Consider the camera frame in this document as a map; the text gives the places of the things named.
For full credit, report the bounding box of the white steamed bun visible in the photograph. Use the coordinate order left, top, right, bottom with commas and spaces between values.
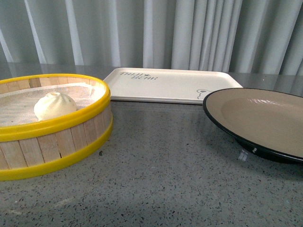
34, 92, 77, 121

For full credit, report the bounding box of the grey pleated curtain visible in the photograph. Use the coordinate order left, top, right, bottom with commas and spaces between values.
0, 0, 303, 75

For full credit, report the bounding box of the white steamer liner cloth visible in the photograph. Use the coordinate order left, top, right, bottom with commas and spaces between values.
0, 82, 106, 127

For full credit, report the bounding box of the beige plate with black rim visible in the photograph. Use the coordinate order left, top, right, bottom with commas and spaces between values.
203, 88, 303, 163

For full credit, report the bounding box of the yellow rimmed bamboo steamer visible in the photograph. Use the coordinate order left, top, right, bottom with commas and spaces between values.
0, 73, 113, 181

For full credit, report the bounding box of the cream bear print tray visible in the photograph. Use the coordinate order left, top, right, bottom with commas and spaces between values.
104, 68, 241, 105

